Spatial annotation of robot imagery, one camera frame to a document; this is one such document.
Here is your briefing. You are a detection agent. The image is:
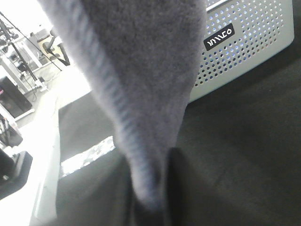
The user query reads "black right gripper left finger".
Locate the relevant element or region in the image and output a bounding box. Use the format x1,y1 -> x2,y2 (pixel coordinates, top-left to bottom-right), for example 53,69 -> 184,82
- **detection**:
56,150 -> 133,226

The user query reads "grey perforated laundry basket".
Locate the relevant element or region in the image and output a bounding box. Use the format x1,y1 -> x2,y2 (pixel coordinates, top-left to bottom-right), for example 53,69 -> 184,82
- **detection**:
190,0 -> 294,102

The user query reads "clear tape strip left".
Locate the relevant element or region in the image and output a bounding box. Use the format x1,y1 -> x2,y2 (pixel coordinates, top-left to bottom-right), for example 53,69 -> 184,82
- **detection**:
59,136 -> 116,179

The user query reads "black table cloth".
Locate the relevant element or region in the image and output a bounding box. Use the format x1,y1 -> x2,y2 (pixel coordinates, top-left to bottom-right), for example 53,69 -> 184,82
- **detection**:
55,42 -> 301,226

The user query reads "grey-purple towel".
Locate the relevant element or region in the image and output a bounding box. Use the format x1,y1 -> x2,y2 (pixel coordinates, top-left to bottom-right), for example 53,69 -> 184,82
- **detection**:
40,0 -> 206,212

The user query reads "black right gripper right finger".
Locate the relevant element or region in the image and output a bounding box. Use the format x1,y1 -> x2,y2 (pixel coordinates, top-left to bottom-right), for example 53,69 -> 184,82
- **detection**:
167,148 -> 212,226

